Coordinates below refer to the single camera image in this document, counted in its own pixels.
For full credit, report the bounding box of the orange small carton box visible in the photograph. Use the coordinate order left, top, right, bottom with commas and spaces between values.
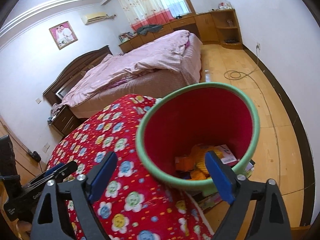
175, 157, 195, 172

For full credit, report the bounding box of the white box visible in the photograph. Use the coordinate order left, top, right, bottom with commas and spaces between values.
214, 145, 238, 166

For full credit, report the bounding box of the framed wedding photo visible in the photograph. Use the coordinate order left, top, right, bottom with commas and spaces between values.
49, 21, 78, 50

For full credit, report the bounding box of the bed mattress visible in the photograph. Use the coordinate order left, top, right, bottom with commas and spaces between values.
69, 32, 203, 119

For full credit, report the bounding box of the dark wood headboard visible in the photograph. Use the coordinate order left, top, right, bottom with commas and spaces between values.
43, 45, 112, 105

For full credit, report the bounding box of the yellow foam net back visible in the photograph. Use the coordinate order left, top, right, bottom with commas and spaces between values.
195, 146, 223, 177

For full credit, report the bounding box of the coiled cable on floor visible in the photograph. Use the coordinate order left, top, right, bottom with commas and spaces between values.
223, 44, 261, 81

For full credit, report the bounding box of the red green trash bin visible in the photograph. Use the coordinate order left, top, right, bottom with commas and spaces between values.
136, 82, 260, 196

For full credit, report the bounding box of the red smiley-flower quilt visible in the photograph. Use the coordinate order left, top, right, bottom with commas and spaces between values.
48, 94, 214, 239

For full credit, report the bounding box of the wall air conditioner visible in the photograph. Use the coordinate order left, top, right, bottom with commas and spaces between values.
81, 12, 108, 25

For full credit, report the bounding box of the dark wood nightstand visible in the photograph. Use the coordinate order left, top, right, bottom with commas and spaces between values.
49, 106, 82, 138

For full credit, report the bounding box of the wooden wardrobe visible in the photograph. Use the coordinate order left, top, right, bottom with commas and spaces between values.
0, 119, 48, 188

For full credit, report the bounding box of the wooden desk cabinet unit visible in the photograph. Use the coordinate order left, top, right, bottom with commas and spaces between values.
119, 9, 242, 53

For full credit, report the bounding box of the orange foam net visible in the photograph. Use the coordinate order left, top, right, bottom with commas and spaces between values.
186, 143, 213, 181

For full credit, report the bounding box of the dark clothes pile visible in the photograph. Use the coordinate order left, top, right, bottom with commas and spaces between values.
136, 24, 163, 36

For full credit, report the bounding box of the pink bed quilt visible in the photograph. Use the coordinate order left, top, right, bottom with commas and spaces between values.
62, 30, 193, 107

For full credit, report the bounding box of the floral curtain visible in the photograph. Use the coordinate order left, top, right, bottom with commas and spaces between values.
118, 0, 174, 31

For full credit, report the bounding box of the person's left hand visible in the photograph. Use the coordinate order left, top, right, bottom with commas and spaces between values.
16, 220, 32, 240

